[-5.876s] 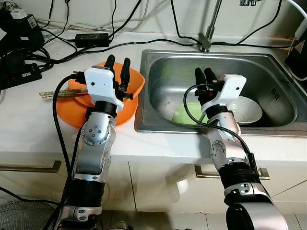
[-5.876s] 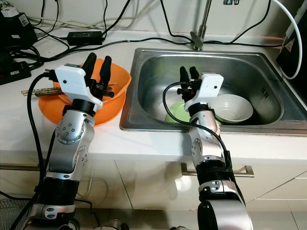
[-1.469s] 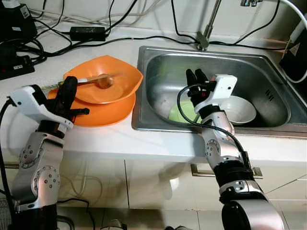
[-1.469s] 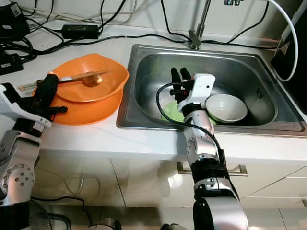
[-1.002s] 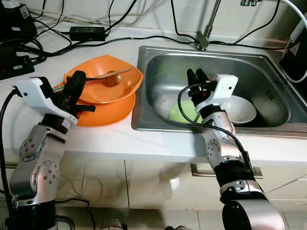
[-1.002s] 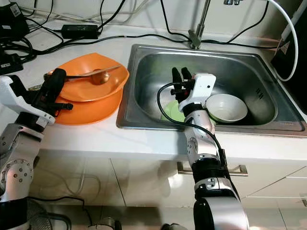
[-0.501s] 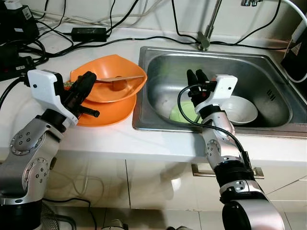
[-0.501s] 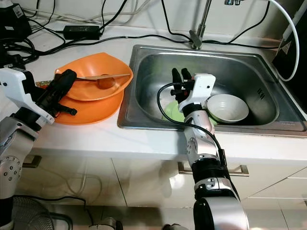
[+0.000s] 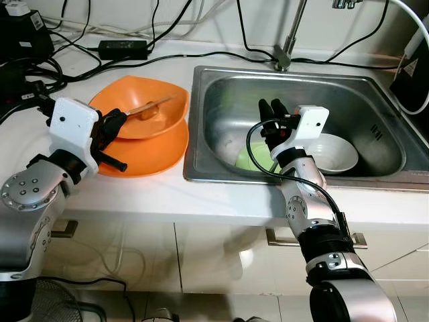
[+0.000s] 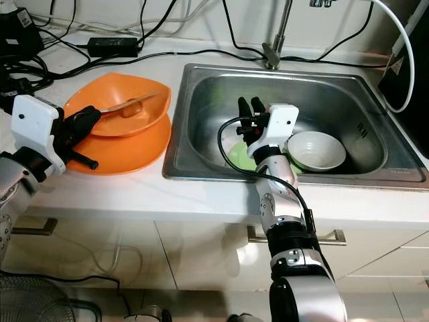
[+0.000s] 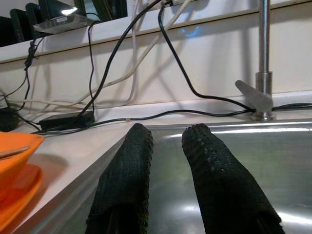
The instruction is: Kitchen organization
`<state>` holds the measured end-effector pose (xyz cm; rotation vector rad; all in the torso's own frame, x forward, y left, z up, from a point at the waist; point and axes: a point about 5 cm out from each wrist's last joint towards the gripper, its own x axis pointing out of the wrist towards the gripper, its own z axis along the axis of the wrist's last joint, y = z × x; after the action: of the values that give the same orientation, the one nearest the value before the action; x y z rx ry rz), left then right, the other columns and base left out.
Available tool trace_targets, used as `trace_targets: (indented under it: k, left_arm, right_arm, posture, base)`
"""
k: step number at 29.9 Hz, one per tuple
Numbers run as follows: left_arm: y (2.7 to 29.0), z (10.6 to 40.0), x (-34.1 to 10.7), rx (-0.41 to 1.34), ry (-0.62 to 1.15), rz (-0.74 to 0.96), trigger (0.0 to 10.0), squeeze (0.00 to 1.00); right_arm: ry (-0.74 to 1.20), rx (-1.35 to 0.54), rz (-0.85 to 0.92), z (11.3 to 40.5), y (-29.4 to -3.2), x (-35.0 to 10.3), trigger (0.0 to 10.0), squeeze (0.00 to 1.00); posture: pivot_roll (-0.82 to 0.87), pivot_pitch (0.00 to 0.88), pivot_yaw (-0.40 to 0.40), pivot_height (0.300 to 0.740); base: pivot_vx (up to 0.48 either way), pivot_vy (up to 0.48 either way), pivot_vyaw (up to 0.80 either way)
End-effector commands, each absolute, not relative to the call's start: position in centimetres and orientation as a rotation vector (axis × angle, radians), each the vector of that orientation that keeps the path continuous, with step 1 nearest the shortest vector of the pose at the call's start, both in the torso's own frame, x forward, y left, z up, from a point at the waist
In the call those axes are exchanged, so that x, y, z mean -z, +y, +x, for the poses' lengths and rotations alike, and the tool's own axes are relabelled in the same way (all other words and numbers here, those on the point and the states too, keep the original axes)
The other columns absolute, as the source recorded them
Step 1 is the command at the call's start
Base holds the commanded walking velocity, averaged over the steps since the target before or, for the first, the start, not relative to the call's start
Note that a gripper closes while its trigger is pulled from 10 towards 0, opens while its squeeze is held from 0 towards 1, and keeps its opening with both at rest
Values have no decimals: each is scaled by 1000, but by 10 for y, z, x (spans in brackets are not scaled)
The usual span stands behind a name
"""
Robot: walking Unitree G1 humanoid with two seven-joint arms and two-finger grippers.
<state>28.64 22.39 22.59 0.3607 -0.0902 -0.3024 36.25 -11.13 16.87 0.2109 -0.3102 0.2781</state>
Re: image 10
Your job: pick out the black appliance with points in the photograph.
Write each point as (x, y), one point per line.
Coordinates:
(419, 121)

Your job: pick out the orange plastic bowl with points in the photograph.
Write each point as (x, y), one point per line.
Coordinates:
(107, 87)

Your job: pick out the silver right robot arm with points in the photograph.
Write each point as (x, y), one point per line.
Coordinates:
(281, 208)

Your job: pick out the white ceramic bowl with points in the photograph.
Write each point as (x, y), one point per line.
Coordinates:
(318, 151)

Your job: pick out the light green plate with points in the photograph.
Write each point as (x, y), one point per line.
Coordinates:
(241, 157)

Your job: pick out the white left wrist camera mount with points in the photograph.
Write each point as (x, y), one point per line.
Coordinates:
(33, 121)

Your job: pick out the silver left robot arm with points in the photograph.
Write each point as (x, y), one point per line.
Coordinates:
(17, 188)

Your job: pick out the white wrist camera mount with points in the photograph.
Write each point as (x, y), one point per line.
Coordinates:
(281, 124)
(33, 121)

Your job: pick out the chrome faucet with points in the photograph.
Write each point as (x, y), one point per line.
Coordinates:
(281, 30)

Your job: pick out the stainless steel sink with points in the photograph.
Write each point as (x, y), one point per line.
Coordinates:
(328, 94)

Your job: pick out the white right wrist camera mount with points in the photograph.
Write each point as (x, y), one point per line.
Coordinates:
(281, 124)

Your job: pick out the black charger box with labels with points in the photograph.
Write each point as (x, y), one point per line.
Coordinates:
(17, 33)

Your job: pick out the metal spoon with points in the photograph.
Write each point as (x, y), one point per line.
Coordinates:
(133, 109)

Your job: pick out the orange plastic plate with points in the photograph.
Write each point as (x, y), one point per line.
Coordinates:
(134, 154)

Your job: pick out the white kitchen cabinet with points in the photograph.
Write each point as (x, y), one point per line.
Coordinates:
(174, 255)

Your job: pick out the black power adapter brick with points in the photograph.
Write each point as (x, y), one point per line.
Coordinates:
(112, 47)

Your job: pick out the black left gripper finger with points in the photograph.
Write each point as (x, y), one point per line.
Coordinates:
(90, 121)
(82, 159)

